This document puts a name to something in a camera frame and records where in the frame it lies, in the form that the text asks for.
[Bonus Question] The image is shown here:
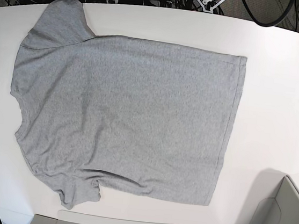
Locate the grey T-shirt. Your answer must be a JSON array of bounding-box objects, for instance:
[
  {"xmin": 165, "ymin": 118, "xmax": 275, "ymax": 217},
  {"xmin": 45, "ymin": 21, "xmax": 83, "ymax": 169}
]
[{"xmin": 11, "ymin": 0, "xmax": 247, "ymax": 209}]

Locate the black hanging cable loop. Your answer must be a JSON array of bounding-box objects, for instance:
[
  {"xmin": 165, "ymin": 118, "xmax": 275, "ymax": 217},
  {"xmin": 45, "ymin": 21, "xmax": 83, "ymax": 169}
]
[{"xmin": 235, "ymin": 0, "xmax": 294, "ymax": 29}]

